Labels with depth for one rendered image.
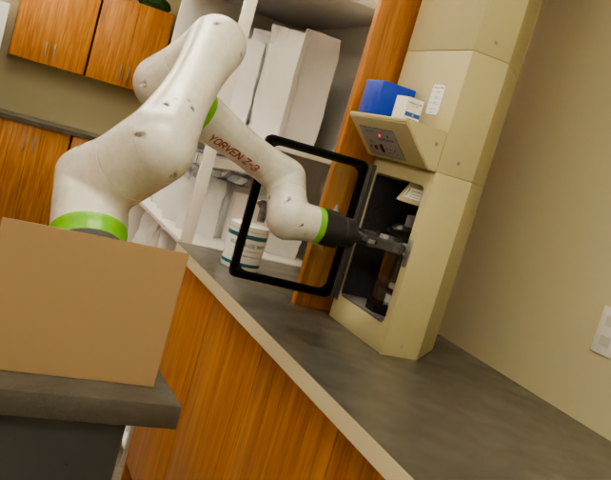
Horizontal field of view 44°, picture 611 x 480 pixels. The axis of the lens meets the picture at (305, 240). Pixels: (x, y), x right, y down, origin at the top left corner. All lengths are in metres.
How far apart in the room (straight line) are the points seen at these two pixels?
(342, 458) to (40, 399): 0.59
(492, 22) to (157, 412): 1.21
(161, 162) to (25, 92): 5.93
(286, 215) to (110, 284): 0.71
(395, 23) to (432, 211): 0.60
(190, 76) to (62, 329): 0.51
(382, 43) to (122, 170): 1.11
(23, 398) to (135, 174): 0.38
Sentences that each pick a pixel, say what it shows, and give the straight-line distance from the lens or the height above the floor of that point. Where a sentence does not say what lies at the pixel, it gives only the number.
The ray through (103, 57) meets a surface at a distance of 6.85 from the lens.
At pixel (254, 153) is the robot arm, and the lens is 1.83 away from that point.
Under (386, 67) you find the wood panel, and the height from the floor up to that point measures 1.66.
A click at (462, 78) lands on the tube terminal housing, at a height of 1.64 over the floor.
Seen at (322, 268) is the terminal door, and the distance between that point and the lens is 2.13.
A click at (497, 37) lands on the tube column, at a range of 1.94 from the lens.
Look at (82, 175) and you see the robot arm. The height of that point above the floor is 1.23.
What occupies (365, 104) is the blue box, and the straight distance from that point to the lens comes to 2.04.
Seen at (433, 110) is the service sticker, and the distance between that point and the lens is 1.96.
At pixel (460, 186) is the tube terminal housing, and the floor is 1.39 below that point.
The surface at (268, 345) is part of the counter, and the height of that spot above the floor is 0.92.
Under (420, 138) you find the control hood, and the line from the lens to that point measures 1.84.
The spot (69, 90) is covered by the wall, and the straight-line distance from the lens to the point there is 7.17.
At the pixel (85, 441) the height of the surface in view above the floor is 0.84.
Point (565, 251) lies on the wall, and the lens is 2.11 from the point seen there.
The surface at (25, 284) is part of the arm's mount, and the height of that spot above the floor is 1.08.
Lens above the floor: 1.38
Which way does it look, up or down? 7 degrees down
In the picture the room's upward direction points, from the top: 16 degrees clockwise
